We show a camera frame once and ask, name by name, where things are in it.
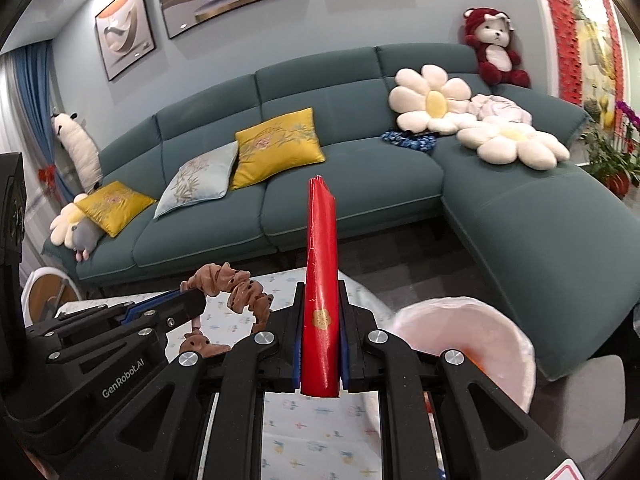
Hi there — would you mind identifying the small yellow embroidered cushion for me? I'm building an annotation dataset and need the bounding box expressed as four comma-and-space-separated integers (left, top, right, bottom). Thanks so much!
75, 180, 157, 238

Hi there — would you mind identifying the red box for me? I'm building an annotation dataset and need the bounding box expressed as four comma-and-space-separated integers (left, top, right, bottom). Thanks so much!
300, 175, 343, 398

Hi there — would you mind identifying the white trash bag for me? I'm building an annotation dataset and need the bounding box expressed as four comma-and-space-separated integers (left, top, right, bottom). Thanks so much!
390, 297, 537, 413

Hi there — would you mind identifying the small white flower cushion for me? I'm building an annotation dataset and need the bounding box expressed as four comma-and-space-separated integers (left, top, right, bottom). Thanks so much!
49, 192, 88, 248

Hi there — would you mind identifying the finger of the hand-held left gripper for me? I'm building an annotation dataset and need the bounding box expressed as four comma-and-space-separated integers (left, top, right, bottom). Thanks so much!
121, 289, 207, 335

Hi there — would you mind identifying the floral printed tablecloth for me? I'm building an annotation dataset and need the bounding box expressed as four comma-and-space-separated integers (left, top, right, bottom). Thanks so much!
55, 267, 401, 480

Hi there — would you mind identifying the green potted plant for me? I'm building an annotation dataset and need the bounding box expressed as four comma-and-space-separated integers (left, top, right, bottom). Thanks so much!
582, 125, 640, 198

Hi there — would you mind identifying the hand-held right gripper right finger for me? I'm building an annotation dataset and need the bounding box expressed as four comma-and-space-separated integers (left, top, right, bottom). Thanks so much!
339, 280, 572, 480

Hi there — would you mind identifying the long white plush pillow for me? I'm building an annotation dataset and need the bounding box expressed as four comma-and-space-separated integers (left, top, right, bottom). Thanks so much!
50, 111, 103, 193

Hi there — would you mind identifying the blue curtain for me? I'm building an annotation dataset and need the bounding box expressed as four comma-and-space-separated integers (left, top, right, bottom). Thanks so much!
0, 40, 71, 241

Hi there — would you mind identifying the grey plush toy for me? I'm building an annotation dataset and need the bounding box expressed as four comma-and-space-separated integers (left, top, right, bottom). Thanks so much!
70, 220, 101, 262

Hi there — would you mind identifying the large yellow embroidered cushion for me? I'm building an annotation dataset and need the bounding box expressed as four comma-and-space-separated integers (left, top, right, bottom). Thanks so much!
230, 107, 326, 191

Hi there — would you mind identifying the round white and wood stool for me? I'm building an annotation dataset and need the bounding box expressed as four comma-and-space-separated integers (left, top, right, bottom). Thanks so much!
22, 267, 83, 326

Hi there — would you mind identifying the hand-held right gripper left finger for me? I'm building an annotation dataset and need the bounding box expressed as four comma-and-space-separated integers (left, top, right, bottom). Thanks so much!
55, 281, 308, 480

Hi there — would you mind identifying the orange and white framed picture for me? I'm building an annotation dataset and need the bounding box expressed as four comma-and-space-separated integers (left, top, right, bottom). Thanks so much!
94, 0, 157, 82

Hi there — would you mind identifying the blue patterned cloth band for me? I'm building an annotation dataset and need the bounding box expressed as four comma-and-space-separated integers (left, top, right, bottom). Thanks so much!
381, 130, 438, 153

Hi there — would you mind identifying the pale pink folded blanket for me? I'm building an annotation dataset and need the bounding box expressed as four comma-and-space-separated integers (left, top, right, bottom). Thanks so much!
467, 94, 533, 126

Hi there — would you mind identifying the red and white teddy bear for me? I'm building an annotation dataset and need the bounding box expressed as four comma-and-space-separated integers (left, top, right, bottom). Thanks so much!
462, 7, 532, 87

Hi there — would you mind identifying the red paper wall decoration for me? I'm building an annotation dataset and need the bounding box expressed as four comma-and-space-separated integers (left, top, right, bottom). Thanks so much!
535, 0, 628, 106

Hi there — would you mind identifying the teal sectional sofa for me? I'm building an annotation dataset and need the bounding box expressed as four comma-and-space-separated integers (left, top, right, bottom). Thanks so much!
42, 42, 640, 381

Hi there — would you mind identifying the light blue embroidered cushion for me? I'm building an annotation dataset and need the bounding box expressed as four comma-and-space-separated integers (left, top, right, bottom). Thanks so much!
153, 141, 240, 220

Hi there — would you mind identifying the purple orchid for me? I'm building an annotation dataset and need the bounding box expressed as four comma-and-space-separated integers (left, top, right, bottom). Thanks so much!
615, 100, 640, 141

